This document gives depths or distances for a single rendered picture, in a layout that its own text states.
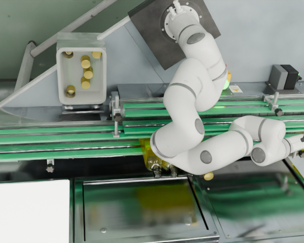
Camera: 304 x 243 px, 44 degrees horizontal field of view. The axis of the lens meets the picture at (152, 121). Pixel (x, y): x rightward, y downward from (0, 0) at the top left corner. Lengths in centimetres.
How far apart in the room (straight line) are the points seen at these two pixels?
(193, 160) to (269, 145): 28
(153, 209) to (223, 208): 27
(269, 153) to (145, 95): 51
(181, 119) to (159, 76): 64
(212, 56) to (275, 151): 35
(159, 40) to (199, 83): 42
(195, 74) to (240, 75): 63
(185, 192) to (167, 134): 51
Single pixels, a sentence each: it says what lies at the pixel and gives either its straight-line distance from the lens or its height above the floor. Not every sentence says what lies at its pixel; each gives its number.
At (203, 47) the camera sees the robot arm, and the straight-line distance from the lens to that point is 111.
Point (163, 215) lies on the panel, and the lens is 134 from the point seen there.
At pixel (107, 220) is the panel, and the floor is 121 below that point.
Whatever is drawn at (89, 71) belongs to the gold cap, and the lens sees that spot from 142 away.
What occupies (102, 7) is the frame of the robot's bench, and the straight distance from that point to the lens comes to 198.
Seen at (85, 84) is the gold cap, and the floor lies 81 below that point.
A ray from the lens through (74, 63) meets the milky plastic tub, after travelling 145.
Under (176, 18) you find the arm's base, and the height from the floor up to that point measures 87.
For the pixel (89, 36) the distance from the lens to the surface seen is 147.
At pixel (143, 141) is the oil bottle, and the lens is 140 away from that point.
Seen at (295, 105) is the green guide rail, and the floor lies 93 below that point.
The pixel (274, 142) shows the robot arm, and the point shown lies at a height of 125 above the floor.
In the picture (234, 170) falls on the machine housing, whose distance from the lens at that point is 164.
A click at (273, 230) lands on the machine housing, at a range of 144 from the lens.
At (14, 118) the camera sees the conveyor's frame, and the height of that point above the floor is 84.
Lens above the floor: 210
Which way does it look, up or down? 56 degrees down
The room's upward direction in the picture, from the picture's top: 162 degrees clockwise
